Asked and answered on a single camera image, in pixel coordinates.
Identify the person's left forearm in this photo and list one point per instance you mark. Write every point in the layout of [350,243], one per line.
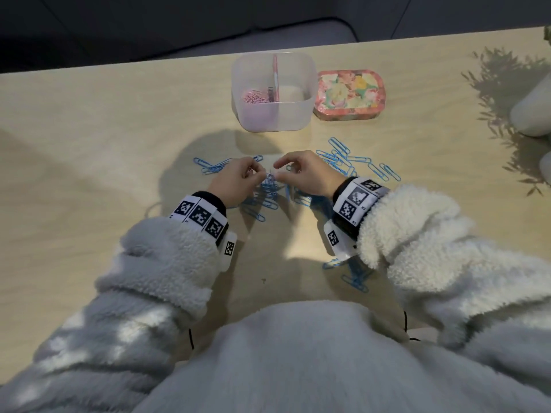
[129,305]

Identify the translucent divided plastic box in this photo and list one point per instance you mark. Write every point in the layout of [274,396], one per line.
[280,118]

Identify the person's right forearm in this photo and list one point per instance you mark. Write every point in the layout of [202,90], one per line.
[452,262]

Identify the heap of pink paper clips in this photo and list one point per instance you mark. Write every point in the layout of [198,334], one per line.
[254,97]

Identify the left wrist marker band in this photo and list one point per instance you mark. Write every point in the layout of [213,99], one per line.
[198,215]

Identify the wrist marker band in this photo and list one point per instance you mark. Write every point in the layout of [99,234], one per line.
[357,202]
[198,215]

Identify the person's right hand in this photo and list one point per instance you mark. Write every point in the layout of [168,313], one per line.
[312,174]

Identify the green plant in white pot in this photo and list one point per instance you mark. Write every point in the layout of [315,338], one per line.
[534,111]
[546,167]

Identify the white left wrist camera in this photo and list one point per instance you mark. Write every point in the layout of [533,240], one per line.
[228,251]

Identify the grey high-back sofa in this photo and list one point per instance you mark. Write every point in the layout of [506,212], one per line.
[258,38]

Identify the pink floral tin lid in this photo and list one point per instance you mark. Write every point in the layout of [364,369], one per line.
[348,92]

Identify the person's left hand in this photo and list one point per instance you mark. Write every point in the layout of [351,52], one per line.
[234,182]

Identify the person's white fleece torso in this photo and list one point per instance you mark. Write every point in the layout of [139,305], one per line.
[323,365]

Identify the cluster of blue paper clips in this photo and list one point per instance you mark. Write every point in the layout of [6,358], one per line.
[340,155]
[271,189]

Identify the right wrist marker band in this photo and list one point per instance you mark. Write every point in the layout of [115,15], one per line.
[357,202]

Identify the white marker tag device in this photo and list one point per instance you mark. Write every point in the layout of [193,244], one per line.
[338,240]

